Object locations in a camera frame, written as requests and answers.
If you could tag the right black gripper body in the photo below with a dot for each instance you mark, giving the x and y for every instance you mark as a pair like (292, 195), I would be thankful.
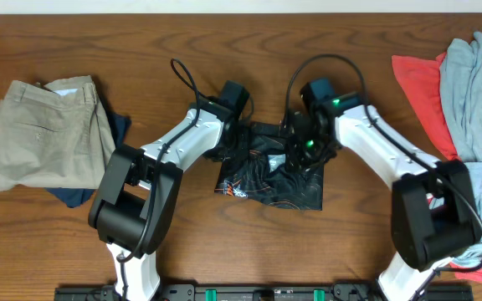
(304, 150)

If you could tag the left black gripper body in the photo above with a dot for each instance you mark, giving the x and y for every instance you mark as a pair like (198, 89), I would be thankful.
(233, 147)

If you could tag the black printed cycling jersey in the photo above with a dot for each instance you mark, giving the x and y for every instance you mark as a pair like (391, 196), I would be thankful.
(256, 169)

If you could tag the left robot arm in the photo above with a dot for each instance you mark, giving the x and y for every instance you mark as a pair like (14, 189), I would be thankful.
(134, 204)

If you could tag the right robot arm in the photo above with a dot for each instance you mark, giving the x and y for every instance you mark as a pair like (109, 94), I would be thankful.
(432, 217)

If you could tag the dark navy folded garment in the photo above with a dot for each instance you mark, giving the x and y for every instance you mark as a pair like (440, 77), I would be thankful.
(75, 197)

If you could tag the red shirt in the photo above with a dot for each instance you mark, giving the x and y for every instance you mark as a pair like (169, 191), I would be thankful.
(420, 81)

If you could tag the folded khaki shorts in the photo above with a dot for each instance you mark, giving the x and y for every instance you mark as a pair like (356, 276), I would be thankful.
(55, 136)

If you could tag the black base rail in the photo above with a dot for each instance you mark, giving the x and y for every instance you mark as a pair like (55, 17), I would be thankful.
(336, 292)

